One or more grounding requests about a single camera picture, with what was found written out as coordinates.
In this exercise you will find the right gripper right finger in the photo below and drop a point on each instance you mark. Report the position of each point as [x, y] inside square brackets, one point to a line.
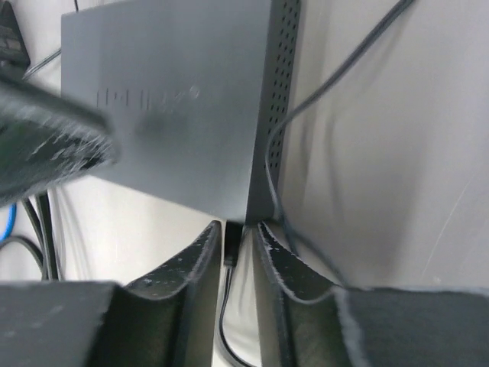
[304, 319]

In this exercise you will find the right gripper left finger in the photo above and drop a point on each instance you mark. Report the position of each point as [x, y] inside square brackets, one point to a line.
[164, 318]

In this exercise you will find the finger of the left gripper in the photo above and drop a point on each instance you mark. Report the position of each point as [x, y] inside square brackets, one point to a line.
[48, 139]

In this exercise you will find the black network switch box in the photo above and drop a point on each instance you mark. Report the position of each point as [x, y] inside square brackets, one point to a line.
[194, 90]

